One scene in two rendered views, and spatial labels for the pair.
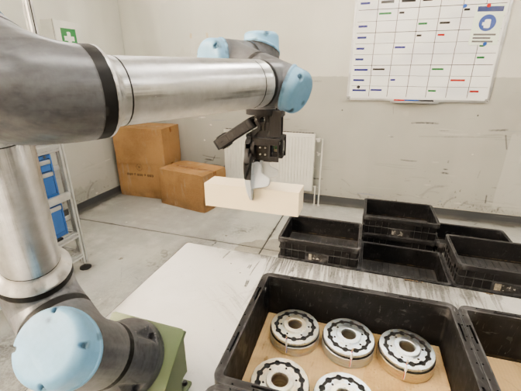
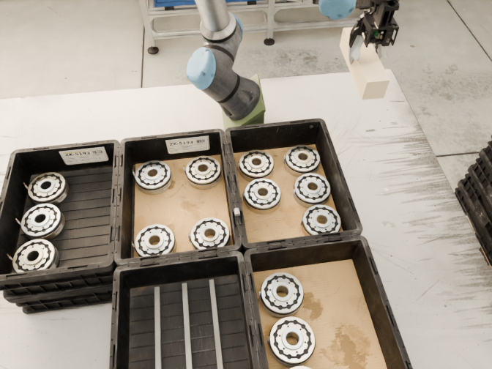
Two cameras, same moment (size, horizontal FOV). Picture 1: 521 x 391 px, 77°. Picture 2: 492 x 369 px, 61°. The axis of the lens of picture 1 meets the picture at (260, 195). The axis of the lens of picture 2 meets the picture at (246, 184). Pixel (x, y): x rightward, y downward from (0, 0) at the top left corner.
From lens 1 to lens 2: 0.85 m
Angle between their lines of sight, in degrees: 59
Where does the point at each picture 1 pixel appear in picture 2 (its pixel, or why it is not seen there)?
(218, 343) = not seen: hidden behind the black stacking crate
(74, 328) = (204, 64)
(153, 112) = not seen: outside the picture
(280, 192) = (362, 72)
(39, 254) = (211, 20)
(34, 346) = (195, 60)
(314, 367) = (283, 180)
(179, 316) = (307, 110)
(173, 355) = (252, 116)
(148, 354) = (240, 104)
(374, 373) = (298, 210)
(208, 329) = not seen: hidden behind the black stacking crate
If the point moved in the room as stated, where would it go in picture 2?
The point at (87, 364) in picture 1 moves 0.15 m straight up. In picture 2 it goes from (202, 82) to (197, 39)
